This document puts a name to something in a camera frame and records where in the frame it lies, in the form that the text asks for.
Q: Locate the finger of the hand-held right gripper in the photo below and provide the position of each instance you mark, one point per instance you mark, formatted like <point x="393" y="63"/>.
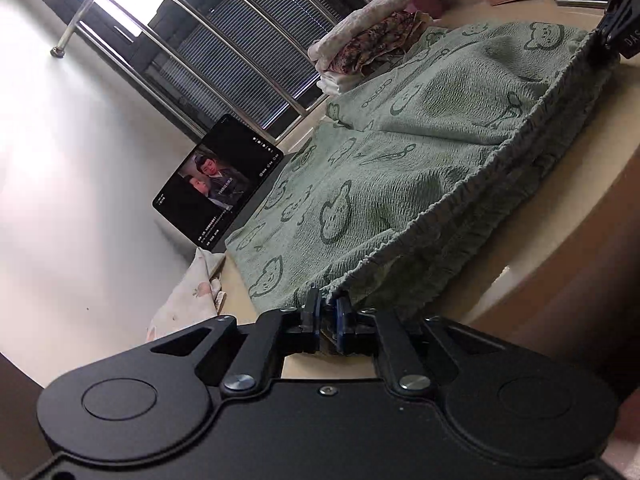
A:
<point x="600" y="49"/>

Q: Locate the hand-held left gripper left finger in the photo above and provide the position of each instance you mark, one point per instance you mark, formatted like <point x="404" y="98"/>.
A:
<point x="315" y="316"/>

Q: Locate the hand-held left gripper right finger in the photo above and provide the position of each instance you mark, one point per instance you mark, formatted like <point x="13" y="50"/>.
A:
<point x="343" y="324"/>

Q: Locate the green bear-print towel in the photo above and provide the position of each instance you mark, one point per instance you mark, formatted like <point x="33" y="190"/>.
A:
<point x="400" y="160"/>

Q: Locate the white printed cloth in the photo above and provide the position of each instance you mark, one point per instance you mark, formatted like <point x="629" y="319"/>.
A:
<point x="185" y="295"/>

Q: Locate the black tablet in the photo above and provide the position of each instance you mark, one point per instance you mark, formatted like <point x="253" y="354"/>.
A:
<point x="220" y="185"/>

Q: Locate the dark floral folded cloth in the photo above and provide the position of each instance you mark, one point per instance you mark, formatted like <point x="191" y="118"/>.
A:
<point x="385" y="40"/>

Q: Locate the white folded cloth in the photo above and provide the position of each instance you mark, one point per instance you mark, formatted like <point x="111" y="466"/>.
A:
<point x="334" y="83"/>

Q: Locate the cream floral folded cloth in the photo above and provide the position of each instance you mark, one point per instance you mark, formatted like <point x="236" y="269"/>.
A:
<point x="355" y="22"/>

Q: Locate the metal window railing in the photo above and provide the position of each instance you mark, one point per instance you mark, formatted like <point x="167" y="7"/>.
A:
<point x="84" y="10"/>

